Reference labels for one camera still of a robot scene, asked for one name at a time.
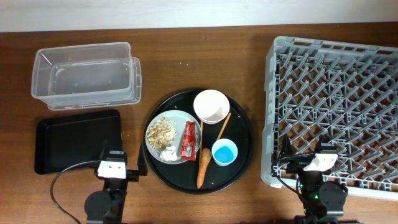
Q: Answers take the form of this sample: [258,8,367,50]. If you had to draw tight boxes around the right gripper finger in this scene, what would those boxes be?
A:
[316,135,333,152]
[279,134,293,161]

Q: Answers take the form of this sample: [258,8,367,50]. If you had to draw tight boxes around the white tissue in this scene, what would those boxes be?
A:
[159,145,178,161]

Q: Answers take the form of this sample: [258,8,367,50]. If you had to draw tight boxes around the food scraps pile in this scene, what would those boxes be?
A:
[146,117,176,150]

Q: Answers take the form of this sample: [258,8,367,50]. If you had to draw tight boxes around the grey plate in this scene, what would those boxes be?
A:
[144,110,200,165]

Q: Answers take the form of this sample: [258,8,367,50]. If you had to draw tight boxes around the red snack wrapper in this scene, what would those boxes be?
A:
[180,121,196,161]

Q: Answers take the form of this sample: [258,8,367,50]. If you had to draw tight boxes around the blue cup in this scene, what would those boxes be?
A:
[211,138,238,167]

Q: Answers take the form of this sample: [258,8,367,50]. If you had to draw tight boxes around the orange carrot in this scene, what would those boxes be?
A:
[197,148,212,189]

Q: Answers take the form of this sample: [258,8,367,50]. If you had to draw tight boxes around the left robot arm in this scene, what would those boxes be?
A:
[84,149,147,224]

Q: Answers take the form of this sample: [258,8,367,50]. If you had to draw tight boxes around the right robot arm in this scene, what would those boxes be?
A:
[280,135,348,224]

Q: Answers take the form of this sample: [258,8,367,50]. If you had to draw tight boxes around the grey dishwasher rack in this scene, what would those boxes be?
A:
[261,36,397,200]

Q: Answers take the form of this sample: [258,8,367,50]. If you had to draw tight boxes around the black rectangular tray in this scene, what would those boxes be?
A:
[34,109,123,175]

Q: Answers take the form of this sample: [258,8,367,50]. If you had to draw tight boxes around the round black tray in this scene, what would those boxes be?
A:
[141,89,254,194]

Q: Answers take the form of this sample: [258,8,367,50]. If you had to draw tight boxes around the clear plastic bin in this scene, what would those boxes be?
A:
[31,42,142,111]

